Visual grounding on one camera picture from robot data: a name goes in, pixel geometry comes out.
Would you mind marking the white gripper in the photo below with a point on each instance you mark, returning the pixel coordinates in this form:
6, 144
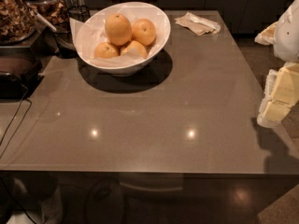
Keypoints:
288, 34

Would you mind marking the large glass snack jar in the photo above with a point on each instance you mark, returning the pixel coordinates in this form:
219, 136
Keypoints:
17, 22

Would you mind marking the large top orange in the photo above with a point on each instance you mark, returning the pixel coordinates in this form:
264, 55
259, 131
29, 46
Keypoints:
118, 29

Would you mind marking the white scoop handle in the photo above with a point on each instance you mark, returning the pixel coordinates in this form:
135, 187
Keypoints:
45, 21

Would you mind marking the black appliance on left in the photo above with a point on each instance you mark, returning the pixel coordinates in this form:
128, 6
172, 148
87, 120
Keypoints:
19, 74

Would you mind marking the front middle orange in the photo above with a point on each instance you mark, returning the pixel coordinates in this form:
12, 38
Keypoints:
136, 48

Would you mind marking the right orange in bowl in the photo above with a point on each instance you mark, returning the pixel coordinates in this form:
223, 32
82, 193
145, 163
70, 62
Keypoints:
144, 31

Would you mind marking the white paper bowl liner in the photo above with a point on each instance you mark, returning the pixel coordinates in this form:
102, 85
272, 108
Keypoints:
87, 35

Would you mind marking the white ceramic bowl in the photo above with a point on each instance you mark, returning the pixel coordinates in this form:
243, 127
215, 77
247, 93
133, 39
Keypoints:
121, 39

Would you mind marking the folded paper napkins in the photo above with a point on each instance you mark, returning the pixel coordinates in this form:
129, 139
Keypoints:
197, 24

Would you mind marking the front left orange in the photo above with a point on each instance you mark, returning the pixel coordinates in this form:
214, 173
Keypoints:
106, 50

